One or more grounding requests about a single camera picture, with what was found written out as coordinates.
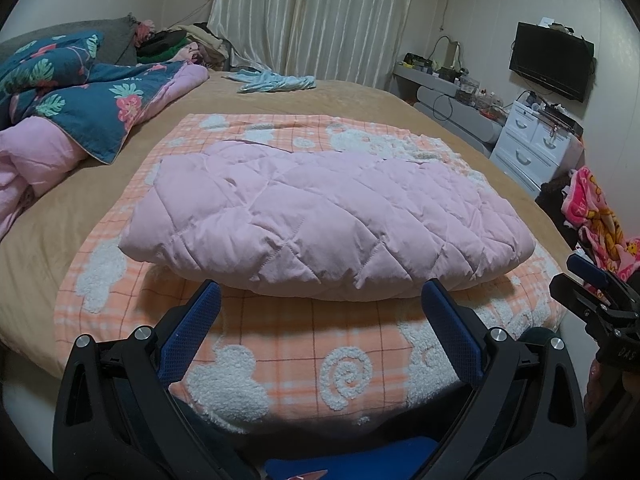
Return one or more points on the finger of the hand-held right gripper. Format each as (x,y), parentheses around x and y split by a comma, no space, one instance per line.
(587,267)
(575,295)

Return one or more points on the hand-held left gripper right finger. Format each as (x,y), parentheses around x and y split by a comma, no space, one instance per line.
(450,330)

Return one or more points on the pink cartoon towel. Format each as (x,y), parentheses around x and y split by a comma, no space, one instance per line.
(600,220)

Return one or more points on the pile of clothes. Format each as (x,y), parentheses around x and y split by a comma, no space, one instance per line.
(170,42)

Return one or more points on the grey desk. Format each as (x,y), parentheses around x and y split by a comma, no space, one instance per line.
(450,105)

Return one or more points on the cream curtain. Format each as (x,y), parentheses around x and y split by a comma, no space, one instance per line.
(320,15)

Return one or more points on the pink quilted jacket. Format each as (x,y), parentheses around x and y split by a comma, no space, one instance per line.
(310,220)

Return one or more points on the black wall television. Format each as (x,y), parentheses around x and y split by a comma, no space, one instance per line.
(550,62)

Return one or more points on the dark cloth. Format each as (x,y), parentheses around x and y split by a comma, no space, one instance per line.
(552,195)

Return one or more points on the light blue garment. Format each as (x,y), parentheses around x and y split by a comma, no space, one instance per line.
(270,80)

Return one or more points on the white drawer cabinet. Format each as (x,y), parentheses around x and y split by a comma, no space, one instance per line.
(525,135)

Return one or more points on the grey pillow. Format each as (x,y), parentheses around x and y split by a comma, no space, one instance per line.
(110,35)

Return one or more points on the assorted desk clutter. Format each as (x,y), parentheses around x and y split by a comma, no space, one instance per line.
(460,80)

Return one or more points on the blue floral duvet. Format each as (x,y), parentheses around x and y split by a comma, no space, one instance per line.
(90,105)

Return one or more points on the orange checked blanket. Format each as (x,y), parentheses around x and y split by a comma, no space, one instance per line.
(300,350)

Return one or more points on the blue cloth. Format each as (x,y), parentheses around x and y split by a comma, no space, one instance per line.
(360,457)

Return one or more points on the bed with tan sheet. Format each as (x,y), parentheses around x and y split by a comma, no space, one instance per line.
(350,100)

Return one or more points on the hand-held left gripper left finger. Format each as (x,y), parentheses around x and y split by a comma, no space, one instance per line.
(192,320)

